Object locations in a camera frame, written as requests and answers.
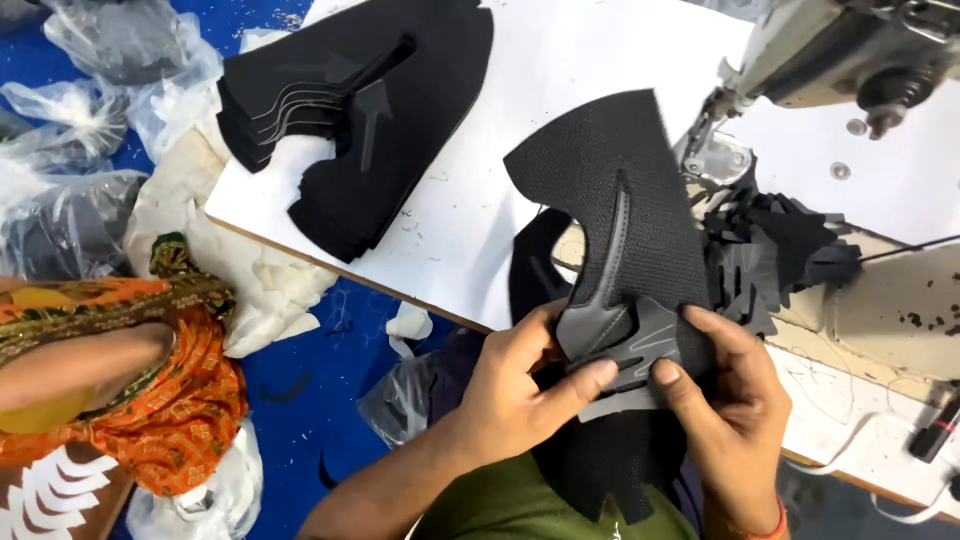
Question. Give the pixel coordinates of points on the person's left hand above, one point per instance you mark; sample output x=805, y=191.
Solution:
x=510, y=401

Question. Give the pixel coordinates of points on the person's right hand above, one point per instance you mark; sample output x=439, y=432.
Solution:
x=739, y=420

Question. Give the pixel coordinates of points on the grey overlay trim piece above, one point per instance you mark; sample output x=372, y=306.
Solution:
x=622, y=352

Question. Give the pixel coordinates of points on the black mesh shoe piece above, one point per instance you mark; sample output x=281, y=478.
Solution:
x=637, y=225

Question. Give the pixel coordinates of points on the olive green shirt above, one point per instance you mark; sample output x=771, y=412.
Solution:
x=525, y=502

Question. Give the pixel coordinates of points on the clear plastic bag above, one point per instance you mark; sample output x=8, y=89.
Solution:
x=397, y=397

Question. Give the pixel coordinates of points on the orange thread wristband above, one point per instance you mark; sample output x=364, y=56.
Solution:
x=769, y=531

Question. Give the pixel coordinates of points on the white paper scrap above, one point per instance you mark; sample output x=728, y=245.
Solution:
x=409, y=324

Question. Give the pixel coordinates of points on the black fabric piece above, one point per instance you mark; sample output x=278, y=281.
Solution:
x=536, y=262

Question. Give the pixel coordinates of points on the pile of grey black trims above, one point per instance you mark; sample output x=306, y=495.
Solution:
x=772, y=255

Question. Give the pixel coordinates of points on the black red marker pen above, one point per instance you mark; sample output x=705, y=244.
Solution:
x=936, y=431

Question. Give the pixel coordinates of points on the white cloth sack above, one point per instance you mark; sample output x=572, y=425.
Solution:
x=240, y=255

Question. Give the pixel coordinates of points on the white plastic bag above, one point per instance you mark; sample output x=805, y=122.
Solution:
x=202, y=502

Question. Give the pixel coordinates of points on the stack of black shoe uppers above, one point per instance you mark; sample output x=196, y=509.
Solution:
x=352, y=112

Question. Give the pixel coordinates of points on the beige industrial sewing machine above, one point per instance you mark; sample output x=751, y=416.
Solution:
x=840, y=60

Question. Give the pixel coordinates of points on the stack of white cut pieces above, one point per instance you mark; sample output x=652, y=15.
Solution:
x=52, y=495

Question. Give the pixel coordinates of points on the heap of clear plastic bags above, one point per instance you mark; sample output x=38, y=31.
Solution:
x=82, y=120

